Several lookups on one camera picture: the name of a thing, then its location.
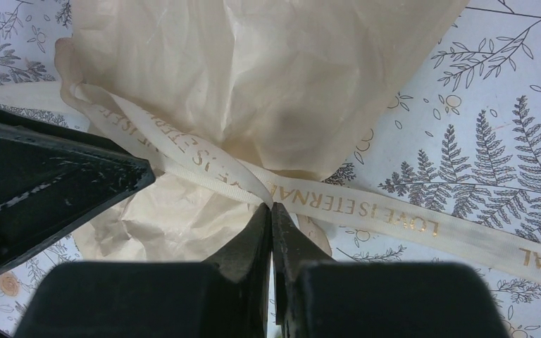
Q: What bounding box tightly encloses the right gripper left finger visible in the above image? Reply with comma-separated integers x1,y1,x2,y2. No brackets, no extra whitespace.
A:
204,204,272,337

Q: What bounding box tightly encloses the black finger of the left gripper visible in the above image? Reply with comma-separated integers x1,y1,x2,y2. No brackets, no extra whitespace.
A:
0,109,155,274

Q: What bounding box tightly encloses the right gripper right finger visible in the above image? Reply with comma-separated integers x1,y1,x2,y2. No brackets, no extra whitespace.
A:
271,202,332,337

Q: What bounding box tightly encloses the colourful flower bouquet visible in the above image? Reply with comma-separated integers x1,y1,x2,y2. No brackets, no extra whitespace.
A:
55,1,466,261

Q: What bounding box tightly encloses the cream ribbon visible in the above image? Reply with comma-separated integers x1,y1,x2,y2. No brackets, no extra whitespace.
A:
60,82,541,284

